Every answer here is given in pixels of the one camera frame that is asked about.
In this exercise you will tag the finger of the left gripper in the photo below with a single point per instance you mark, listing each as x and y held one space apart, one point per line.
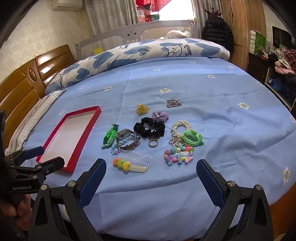
18 157
43 169

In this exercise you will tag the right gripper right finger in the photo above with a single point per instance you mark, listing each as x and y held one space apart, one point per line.
244 212

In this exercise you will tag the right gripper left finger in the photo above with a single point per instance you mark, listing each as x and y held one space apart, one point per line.
58 212

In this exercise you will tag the rose gold wristwatch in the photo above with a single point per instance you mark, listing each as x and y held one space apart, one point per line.
127 140

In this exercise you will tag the black velvet scrunchie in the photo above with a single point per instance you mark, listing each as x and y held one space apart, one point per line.
149 128

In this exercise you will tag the left hand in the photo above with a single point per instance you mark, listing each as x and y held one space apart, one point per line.
24 211

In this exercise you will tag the red tray white inside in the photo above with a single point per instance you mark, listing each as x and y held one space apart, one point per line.
69 137

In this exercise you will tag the white striped pillow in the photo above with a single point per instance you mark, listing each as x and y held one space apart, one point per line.
27 125

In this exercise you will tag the wooden headboard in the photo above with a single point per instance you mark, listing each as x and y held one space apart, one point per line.
23 88

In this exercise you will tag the clear comb colourful pompoms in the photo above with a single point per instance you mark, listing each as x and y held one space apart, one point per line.
132 161

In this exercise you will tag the white pearl scrunchie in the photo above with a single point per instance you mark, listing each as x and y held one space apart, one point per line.
178 127

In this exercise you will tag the yellow hair claw clip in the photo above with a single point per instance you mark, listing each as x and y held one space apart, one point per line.
142 109

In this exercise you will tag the purple bow hair clip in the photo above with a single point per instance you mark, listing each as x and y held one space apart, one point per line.
160 116

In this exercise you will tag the blue floral bed sheet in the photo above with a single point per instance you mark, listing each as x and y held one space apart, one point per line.
238 126

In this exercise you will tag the dark wooden side cabinet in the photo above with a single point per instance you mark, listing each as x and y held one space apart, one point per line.
257 68

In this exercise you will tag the white air conditioner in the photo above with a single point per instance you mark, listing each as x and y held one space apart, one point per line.
66 5

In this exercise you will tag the pile of clothes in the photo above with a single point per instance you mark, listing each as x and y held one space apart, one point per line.
281 59

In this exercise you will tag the grey curtain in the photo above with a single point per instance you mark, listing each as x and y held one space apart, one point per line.
108 15

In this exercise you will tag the green white boxes stack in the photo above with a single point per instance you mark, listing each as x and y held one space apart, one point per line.
257 42

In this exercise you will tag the black puffer jacket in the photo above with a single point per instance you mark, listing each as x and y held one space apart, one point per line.
217 30

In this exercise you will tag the wooden wardrobe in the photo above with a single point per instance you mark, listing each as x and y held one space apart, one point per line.
243 16

